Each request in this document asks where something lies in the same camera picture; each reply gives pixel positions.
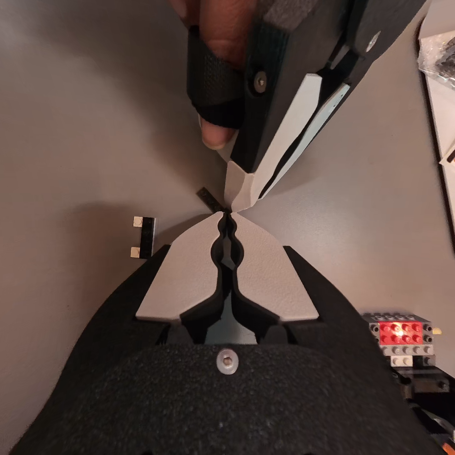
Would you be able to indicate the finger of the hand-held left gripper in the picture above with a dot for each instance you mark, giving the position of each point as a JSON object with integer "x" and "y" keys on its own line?
{"x": 295, "y": 117}
{"x": 320, "y": 117}

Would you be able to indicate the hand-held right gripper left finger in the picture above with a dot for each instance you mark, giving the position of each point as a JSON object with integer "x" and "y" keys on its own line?
{"x": 181, "y": 280}

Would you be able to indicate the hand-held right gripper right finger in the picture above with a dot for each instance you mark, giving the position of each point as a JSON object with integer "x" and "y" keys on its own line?
{"x": 273, "y": 280}

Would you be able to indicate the partly built lego car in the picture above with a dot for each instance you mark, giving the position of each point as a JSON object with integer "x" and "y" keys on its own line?
{"x": 405, "y": 334}

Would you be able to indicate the bag of dark lego parts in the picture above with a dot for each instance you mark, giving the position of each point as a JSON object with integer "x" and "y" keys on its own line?
{"x": 440, "y": 60}

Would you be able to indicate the person's left hand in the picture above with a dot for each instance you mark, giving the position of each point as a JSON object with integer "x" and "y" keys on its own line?
{"x": 220, "y": 28}

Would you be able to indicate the white tray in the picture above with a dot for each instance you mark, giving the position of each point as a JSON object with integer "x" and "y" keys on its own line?
{"x": 444, "y": 106}

